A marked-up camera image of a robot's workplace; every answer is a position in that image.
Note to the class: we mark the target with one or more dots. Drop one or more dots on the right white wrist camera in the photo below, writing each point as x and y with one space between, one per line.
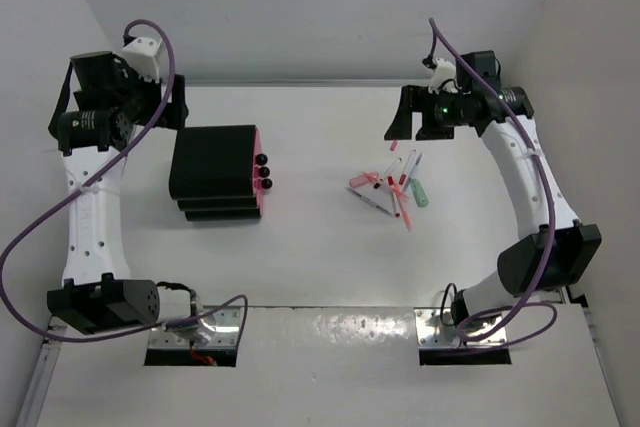
443 75

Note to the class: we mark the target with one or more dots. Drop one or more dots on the white marker black cap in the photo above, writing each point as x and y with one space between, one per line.
383 177

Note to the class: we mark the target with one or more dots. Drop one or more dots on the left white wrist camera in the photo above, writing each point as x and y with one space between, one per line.
142 54

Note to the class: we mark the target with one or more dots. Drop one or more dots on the grey ballpoint pen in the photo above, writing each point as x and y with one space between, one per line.
369 202

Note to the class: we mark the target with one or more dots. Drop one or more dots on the pink top drawer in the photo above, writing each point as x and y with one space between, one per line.
260 158

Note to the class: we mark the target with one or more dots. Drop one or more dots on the pink highlighter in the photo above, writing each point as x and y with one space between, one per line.
362 179

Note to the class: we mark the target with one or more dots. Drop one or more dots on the black drawer cabinet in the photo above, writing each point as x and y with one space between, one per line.
212 173

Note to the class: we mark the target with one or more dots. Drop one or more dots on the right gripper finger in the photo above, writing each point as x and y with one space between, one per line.
410 102
430 130

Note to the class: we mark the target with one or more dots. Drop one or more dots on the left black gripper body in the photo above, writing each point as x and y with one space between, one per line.
142 98

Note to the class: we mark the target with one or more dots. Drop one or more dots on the white marker red end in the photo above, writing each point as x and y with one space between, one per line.
407 167

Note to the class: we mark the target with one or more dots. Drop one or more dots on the green highlighter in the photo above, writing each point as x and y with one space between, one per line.
419 193

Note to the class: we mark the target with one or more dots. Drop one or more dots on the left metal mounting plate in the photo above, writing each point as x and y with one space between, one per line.
218 331

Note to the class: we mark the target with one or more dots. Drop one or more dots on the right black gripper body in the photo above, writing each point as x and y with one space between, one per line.
444 107

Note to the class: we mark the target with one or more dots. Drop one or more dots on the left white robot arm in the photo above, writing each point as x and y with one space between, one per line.
104 96

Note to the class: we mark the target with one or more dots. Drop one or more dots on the blue pen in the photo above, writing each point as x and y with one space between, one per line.
412 171

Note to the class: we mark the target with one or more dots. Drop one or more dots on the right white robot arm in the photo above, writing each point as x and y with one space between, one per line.
554 246

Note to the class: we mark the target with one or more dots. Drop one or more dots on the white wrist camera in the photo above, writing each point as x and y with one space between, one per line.
142 54
443 75

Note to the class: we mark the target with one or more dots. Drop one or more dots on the orange pen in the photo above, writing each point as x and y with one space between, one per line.
381 186
402 207

